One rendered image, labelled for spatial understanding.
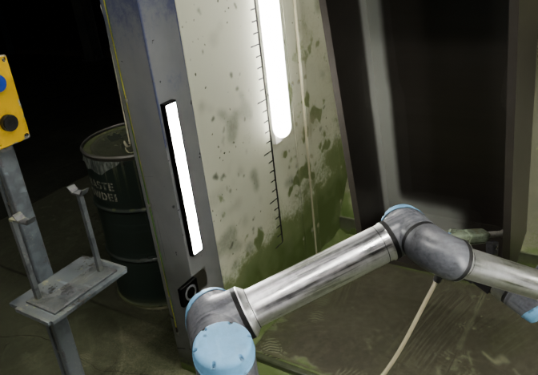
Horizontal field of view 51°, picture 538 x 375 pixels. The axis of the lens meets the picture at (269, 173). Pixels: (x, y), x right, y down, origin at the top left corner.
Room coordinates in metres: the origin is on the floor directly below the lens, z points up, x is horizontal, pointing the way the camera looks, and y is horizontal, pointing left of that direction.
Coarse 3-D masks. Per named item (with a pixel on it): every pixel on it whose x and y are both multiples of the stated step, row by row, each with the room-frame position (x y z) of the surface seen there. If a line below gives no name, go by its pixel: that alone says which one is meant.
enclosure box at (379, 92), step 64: (320, 0) 1.87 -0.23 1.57; (384, 0) 2.14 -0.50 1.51; (448, 0) 2.01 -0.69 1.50; (512, 0) 1.55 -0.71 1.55; (384, 64) 2.20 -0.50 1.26; (448, 64) 2.05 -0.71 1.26; (512, 64) 1.58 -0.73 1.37; (384, 128) 2.26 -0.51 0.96; (448, 128) 2.10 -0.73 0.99; (512, 128) 1.61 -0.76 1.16; (384, 192) 2.31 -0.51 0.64; (448, 192) 2.17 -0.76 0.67; (512, 192) 1.66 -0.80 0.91; (512, 256) 1.76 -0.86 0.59
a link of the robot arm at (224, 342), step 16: (208, 336) 1.12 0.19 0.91; (224, 336) 1.11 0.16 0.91; (240, 336) 1.11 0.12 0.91; (192, 352) 1.09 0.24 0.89; (208, 352) 1.07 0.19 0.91; (224, 352) 1.06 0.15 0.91; (240, 352) 1.05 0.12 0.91; (208, 368) 1.03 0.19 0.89; (224, 368) 1.02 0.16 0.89; (240, 368) 1.03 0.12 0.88; (256, 368) 1.08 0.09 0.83
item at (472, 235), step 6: (450, 228) 1.68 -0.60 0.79; (474, 228) 1.81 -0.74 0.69; (480, 228) 1.83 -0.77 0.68; (456, 234) 1.68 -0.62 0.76; (462, 234) 1.70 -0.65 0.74; (468, 234) 1.73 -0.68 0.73; (474, 234) 1.75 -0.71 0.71; (480, 234) 1.77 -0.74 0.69; (486, 234) 1.80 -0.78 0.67; (492, 234) 1.85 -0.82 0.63; (498, 234) 1.88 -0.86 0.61; (468, 240) 1.73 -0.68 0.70; (474, 240) 1.75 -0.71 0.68; (480, 240) 1.78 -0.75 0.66; (486, 240) 1.81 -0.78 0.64; (438, 276) 1.71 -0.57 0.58; (438, 282) 1.70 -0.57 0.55
